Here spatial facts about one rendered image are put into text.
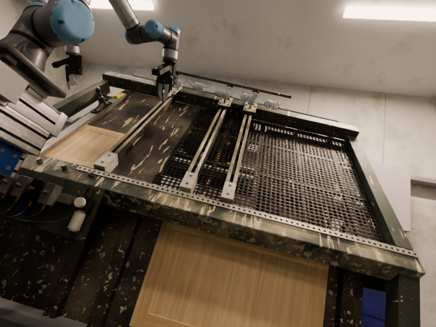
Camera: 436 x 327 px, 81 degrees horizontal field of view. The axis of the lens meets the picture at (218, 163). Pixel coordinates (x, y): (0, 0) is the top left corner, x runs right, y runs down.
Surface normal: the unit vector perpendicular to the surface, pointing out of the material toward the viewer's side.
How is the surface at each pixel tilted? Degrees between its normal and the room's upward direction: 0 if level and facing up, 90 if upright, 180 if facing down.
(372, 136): 90
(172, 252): 90
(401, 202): 90
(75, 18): 97
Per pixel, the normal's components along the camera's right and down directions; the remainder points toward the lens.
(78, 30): 0.86, 0.21
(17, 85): 0.95, 0.18
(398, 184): -0.15, -0.37
